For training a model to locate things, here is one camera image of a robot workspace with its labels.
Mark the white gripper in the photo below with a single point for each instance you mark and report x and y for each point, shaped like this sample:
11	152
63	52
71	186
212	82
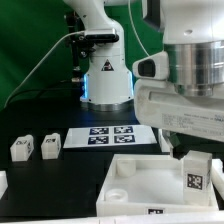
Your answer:
157	105

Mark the white square table top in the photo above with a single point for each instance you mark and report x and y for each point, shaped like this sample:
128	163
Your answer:
145	185

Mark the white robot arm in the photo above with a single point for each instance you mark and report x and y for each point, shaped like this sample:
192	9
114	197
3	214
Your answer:
181	88

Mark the white sheet with markers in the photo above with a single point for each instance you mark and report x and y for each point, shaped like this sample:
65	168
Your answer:
109	136

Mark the white obstacle piece left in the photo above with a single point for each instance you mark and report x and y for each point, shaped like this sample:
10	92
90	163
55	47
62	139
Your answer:
3	183

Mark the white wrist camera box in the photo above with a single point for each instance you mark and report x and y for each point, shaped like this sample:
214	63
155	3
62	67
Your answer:
154	67

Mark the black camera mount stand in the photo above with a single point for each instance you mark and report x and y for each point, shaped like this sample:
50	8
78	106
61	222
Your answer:
80	47

